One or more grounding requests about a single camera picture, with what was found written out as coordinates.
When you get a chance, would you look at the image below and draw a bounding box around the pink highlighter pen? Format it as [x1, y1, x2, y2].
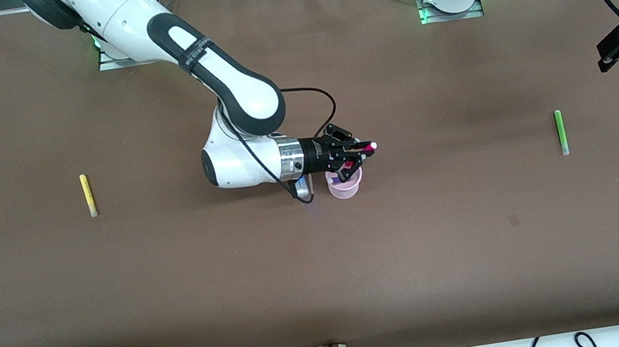
[341, 140, 382, 172]

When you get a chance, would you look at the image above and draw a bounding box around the pink mesh pen holder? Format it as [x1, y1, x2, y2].
[324, 163, 366, 202]

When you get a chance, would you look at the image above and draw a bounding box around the green highlighter pen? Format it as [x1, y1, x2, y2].
[553, 109, 571, 157]

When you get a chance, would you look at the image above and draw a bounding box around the brown paper table cover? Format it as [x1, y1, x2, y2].
[0, 0, 619, 347]

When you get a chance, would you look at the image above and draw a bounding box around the yellow highlighter pen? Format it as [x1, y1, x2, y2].
[79, 173, 99, 219]

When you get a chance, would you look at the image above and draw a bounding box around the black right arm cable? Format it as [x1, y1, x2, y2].
[214, 80, 351, 216]

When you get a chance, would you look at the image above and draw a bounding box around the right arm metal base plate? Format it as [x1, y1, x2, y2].
[94, 28, 159, 72]

